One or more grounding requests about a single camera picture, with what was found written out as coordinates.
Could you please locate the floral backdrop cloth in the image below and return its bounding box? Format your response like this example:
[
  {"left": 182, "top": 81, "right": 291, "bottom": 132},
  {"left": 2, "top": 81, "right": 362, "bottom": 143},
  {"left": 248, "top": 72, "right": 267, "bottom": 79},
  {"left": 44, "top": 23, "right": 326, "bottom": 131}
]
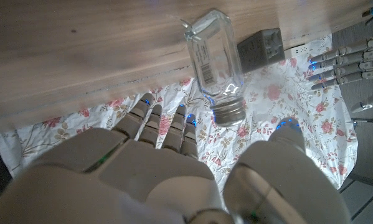
[{"left": 0, "top": 34, "right": 359, "bottom": 212}]

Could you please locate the dark grey block cube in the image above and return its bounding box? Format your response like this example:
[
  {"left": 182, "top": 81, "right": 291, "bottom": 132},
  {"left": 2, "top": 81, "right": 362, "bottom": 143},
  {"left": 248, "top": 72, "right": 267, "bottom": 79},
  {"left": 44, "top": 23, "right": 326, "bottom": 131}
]
[{"left": 237, "top": 27, "right": 286, "bottom": 74}]

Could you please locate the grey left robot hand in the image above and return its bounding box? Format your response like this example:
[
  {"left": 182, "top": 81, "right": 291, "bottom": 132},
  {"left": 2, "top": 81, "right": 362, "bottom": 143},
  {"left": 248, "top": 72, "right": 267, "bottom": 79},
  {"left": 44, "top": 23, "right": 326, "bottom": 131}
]
[{"left": 308, "top": 32, "right": 373, "bottom": 113}]

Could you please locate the white power strip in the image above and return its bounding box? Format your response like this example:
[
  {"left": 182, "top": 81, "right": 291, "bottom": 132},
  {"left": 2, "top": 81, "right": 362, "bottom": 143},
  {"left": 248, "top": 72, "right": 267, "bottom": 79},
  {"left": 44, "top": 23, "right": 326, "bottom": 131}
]
[{"left": 284, "top": 43, "right": 314, "bottom": 60}]

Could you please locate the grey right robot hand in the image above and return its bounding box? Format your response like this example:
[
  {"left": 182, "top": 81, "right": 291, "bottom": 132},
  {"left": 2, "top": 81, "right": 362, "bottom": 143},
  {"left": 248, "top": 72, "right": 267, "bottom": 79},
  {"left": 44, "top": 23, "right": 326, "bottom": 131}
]
[{"left": 0, "top": 92, "right": 352, "bottom": 224}]

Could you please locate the clear glass salt shaker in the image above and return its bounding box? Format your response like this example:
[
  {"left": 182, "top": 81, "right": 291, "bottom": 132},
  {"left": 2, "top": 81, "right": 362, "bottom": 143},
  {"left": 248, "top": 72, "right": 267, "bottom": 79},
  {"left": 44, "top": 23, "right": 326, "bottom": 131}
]
[{"left": 184, "top": 9, "right": 247, "bottom": 128}]

